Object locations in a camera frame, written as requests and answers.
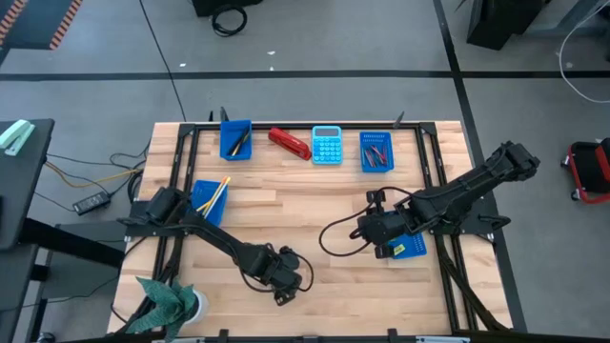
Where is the mint green stapler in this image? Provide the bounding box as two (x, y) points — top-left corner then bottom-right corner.
(0, 119), (36, 157)

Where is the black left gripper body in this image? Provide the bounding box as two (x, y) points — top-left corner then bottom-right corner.
(256, 245), (305, 307)

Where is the orange striped black mat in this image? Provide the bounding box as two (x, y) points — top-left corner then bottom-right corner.
(0, 0), (85, 51)

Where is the blue slotted plastic bin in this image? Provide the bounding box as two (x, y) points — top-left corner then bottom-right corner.
(358, 131), (396, 173)
(218, 118), (253, 162)
(380, 209), (429, 261)
(189, 179), (229, 228)

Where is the black aluminium rig frame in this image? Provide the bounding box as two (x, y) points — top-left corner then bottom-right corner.
(107, 107), (515, 343)

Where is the yellow pen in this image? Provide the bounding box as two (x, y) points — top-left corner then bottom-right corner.
(232, 132), (250, 157)

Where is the red black rolling stool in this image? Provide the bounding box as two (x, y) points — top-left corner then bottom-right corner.
(559, 136), (610, 206)

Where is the coiled black cable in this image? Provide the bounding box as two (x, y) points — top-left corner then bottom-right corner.
(211, 3), (249, 38)

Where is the black cabinet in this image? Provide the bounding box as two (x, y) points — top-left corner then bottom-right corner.
(465, 0), (545, 51)

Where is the black equipment box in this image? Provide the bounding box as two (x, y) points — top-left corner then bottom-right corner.
(191, 0), (264, 18)

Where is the yellow floor cable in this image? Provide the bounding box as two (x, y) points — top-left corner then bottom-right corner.
(44, 160), (145, 190)

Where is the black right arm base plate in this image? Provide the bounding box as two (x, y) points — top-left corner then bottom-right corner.
(423, 197), (512, 235)

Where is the white plant pot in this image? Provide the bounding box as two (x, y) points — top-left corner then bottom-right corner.
(183, 285), (210, 326)

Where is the light blue calculator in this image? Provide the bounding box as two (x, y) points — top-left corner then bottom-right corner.
(311, 125), (344, 166)

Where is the white floor cable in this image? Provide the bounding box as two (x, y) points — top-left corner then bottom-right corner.
(558, 3), (610, 104)

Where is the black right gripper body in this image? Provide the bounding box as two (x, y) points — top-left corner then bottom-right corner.
(355, 190), (412, 261)

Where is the green leafy plant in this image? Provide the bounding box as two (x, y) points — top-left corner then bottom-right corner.
(126, 275), (199, 342)

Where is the yellow pencil with orange eraser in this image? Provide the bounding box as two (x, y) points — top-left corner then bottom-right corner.
(201, 176), (232, 215)
(195, 175), (229, 213)

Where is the black side table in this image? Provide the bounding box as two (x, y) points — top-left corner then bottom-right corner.
(0, 117), (126, 343)

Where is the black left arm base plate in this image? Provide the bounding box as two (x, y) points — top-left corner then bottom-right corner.
(117, 199), (192, 238)

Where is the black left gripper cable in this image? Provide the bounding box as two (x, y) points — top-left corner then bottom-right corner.
(236, 245), (315, 293)

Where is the red stapler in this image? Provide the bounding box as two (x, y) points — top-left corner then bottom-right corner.
(267, 126), (313, 162)

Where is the grey metal table frame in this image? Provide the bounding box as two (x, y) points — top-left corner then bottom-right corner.
(521, 0), (610, 40)

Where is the black power adapter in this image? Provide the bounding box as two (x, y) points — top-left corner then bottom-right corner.
(71, 191), (112, 216)

